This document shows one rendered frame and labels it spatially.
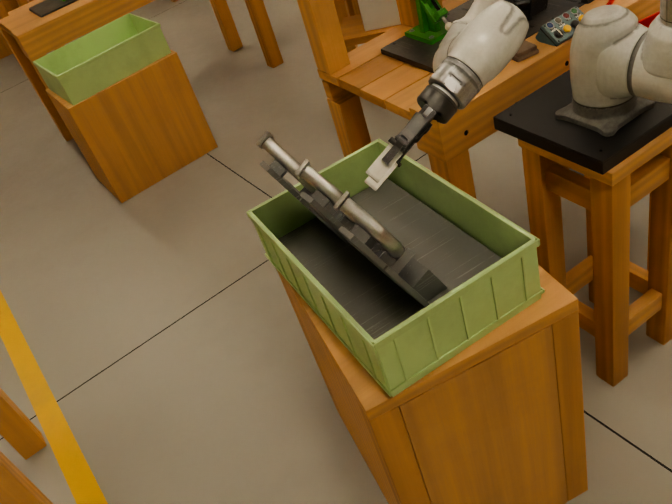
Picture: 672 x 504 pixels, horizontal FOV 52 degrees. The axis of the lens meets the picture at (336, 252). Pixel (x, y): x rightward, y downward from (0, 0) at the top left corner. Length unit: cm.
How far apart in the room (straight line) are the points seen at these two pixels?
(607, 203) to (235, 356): 158
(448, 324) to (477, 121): 87
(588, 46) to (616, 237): 50
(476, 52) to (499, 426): 87
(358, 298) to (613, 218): 71
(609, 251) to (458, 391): 66
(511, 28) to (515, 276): 49
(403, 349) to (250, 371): 142
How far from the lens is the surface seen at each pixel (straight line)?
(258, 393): 264
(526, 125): 194
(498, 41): 134
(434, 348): 142
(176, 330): 306
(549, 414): 180
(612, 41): 179
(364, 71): 245
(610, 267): 201
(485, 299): 144
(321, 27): 243
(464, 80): 132
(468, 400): 157
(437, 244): 165
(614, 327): 219
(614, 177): 181
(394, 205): 181
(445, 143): 206
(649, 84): 176
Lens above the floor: 191
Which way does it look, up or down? 38 degrees down
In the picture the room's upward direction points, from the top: 19 degrees counter-clockwise
